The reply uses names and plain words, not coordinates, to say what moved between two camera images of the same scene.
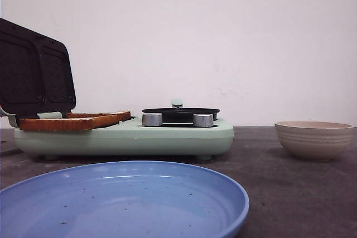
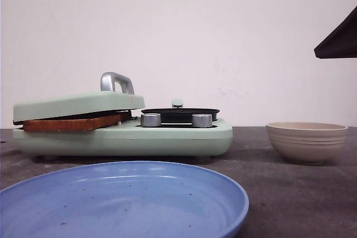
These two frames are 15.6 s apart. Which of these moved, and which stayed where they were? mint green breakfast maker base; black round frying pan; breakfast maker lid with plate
Moved: breakfast maker lid with plate
Stayed: mint green breakfast maker base; black round frying pan
